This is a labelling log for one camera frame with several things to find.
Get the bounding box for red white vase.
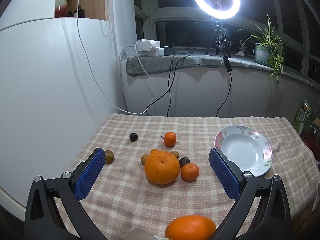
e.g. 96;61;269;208
55;0;68;17

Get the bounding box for green kiwi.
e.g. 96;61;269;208
105;150;114;164

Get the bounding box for mandarin with stem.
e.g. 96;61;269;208
162;132;177;147

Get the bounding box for potted spider plant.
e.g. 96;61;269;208
238;14;285;88

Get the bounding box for white cable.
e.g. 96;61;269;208
76;0;155;116

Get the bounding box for green snack package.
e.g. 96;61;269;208
293;100;312;134

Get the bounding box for large bumpy orange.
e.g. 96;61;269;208
144;149;180;185

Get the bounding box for black power brick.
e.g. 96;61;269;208
163;46;175;56

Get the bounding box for ring light cable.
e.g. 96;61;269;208
216;17;233;118

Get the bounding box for white power adapters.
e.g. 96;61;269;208
136;39;165;57

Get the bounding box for checkered beige tablecloth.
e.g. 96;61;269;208
72;114;319;239

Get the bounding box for dark plum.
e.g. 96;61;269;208
129;133;138;142
178;157;190;168

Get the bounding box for black tripod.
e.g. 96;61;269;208
204;16;231;59

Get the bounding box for white floral plate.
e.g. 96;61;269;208
214;125;273;177

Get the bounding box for black cable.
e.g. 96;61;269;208
145;51;194;117

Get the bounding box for smooth navel orange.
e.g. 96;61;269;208
165;215;216;240

